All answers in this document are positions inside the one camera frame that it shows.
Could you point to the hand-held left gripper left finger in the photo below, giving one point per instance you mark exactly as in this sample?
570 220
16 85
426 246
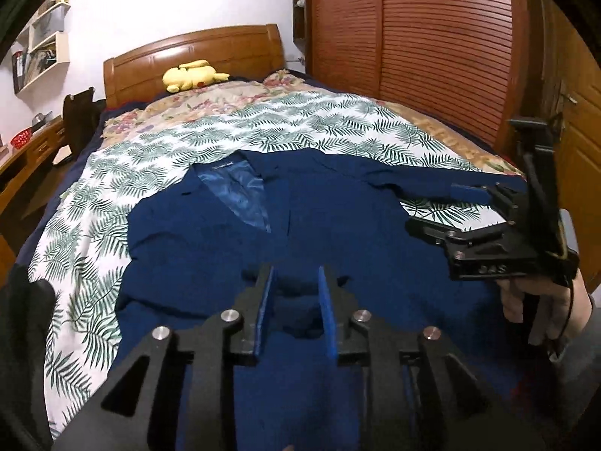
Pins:
263 312

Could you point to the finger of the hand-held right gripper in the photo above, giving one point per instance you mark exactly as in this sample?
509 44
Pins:
469 192
429 231

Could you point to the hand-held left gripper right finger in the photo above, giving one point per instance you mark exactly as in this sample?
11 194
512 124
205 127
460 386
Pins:
327 312

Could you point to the navy blue suit jacket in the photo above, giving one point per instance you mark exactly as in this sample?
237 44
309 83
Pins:
357 225

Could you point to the person's right forearm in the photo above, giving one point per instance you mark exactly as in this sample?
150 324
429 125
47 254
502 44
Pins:
582 366

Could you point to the person's right hand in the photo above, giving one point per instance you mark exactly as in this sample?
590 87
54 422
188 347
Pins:
558 310

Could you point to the tan woven bed mat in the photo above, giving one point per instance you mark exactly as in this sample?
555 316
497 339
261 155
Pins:
450 136

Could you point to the wooden door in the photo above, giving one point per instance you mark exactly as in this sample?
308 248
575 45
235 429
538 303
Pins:
582 117

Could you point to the wooden slatted wardrobe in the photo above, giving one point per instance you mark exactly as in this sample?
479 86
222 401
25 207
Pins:
422 37

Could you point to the leaf print bed sheet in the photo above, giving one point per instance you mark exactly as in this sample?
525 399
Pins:
89 206

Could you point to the floral quilt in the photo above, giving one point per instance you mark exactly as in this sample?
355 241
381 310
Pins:
206 98

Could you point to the navy blue bed cover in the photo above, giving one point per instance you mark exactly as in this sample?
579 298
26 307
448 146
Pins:
44 225

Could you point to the black cloth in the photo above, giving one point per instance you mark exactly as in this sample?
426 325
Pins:
23 347

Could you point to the yellow plush toy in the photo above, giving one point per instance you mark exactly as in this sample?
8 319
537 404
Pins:
190 77

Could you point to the dark chair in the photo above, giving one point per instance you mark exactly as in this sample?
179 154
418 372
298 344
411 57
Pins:
80 122

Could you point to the wooden headboard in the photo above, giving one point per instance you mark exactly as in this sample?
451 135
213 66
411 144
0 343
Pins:
188 49

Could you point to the wooden desk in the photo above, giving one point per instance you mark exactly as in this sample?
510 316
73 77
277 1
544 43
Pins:
26 164

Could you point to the red bowl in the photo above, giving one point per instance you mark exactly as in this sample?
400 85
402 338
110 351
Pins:
20 139

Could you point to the white wall shelf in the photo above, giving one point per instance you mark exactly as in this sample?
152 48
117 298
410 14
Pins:
49 21
40 63

